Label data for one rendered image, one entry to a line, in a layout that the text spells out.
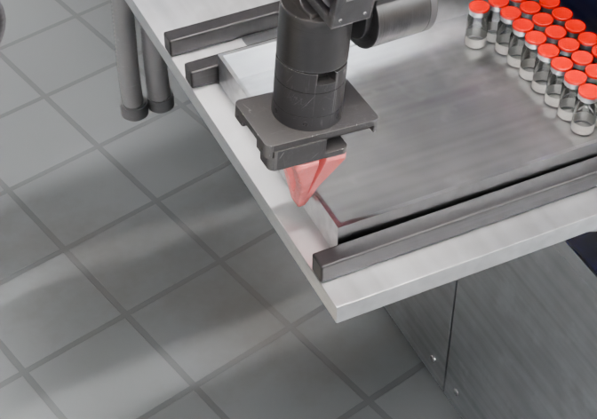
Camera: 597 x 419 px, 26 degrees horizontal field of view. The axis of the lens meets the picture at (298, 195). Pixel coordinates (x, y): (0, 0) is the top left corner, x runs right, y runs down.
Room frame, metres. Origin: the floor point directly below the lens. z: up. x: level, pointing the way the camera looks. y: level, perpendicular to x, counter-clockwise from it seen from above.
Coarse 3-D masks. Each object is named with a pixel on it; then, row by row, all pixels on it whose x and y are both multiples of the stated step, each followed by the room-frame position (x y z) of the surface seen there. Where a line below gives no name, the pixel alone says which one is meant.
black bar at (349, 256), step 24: (576, 168) 0.85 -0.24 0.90; (504, 192) 0.81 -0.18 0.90; (528, 192) 0.81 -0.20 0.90; (552, 192) 0.82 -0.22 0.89; (576, 192) 0.83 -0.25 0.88; (432, 216) 0.79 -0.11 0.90; (456, 216) 0.79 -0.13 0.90; (480, 216) 0.79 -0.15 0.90; (504, 216) 0.80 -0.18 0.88; (360, 240) 0.76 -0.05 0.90; (384, 240) 0.76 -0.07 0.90; (408, 240) 0.76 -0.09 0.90; (432, 240) 0.77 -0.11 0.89; (312, 264) 0.74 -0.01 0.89; (336, 264) 0.73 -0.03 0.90; (360, 264) 0.74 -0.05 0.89
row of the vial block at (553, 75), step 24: (504, 0) 1.06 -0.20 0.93; (504, 24) 1.04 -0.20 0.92; (528, 24) 1.02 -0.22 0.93; (504, 48) 1.03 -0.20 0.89; (528, 48) 1.00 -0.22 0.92; (552, 48) 0.98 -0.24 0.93; (528, 72) 0.99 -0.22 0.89; (552, 72) 0.96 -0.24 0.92; (576, 72) 0.95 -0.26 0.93; (552, 96) 0.95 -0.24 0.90; (576, 96) 0.93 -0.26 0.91; (576, 120) 0.91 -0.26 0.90
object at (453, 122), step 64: (448, 0) 1.09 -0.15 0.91; (256, 64) 1.00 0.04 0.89; (384, 64) 1.02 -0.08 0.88; (448, 64) 1.02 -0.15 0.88; (384, 128) 0.92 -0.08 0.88; (448, 128) 0.92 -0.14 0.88; (512, 128) 0.92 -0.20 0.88; (320, 192) 0.83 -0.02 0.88; (384, 192) 0.83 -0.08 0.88; (448, 192) 0.80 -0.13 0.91
